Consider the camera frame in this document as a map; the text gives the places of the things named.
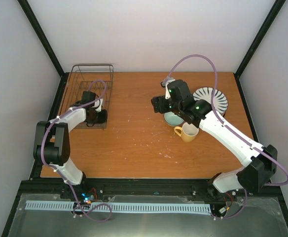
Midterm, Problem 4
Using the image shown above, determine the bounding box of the light green ceramic bowl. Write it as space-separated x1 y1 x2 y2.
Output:
164 112 184 127

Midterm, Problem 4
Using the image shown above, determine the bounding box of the black wire dish rack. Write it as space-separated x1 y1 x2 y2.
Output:
58 63 114 130

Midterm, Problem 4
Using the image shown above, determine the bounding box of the yellow ceramic mug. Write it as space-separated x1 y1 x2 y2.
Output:
174 122 199 142

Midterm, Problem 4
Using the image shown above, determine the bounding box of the white blue striped plate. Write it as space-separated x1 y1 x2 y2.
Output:
193 87 228 116

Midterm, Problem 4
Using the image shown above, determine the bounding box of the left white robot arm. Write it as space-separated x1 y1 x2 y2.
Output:
33 91 108 199

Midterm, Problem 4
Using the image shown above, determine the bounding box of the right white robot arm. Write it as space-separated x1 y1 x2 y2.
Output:
151 79 277 198

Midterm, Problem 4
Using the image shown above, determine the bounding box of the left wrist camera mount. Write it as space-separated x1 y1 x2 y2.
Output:
92 98 104 112

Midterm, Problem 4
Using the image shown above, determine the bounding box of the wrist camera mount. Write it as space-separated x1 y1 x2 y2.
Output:
161 76 175 99
92 98 104 112

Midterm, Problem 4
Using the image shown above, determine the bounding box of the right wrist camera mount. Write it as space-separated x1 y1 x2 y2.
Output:
161 76 175 99

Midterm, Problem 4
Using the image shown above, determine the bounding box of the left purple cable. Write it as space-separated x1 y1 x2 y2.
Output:
40 79 112 222

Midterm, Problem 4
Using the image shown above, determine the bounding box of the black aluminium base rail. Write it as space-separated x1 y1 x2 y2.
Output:
20 177 283 204

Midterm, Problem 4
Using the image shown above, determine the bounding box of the light blue slotted cable duct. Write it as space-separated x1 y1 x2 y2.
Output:
25 200 211 215

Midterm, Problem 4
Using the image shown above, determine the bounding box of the left black frame post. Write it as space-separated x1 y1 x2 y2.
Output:
17 0 66 78

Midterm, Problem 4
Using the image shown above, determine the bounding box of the black frame post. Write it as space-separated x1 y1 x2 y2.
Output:
234 0 287 77
17 0 66 78

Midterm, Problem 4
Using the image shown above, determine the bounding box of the right black frame post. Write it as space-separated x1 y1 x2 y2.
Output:
234 0 287 77

